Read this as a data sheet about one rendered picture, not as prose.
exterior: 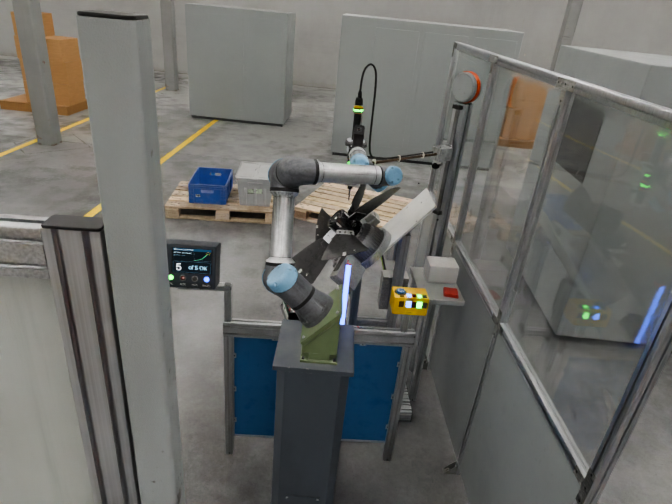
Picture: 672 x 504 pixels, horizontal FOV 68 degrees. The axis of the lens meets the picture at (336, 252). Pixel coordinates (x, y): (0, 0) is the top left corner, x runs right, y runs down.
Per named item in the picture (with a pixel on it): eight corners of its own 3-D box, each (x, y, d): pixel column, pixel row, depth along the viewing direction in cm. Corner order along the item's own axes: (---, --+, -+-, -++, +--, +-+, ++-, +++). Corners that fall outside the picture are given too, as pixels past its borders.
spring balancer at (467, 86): (456, 99, 271) (448, 100, 267) (462, 68, 264) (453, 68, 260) (479, 105, 260) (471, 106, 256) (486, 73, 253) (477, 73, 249)
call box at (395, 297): (422, 306, 236) (425, 287, 231) (425, 319, 227) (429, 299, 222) (388, 304, 235) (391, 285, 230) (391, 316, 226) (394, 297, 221)
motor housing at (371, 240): (355, 255, 281) (339, 240, 276) (385, 228, 274) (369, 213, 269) (358, 275, 260) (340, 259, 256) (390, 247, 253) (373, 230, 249)
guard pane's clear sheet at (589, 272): (431, 191, 376) (458, 48, 330) (592, 478, 151) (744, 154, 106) (430, 191, 376) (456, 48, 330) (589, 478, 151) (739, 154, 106)
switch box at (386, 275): (403, 310, 295) (409, 278, 285) (378, 309, 294) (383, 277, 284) (401, 302, 303) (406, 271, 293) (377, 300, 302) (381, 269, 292)
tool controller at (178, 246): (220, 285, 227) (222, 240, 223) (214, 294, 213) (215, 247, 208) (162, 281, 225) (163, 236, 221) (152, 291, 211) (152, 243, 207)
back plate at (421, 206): (337, 258, 303) (335, 256, 303) (423, 181, 282) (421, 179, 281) (339, 306, 256) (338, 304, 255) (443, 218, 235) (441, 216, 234)
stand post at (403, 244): (381, 389, 323) (408, 228, 271) (382, 399, 315) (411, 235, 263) (374, 389, 323) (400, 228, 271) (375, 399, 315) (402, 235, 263)
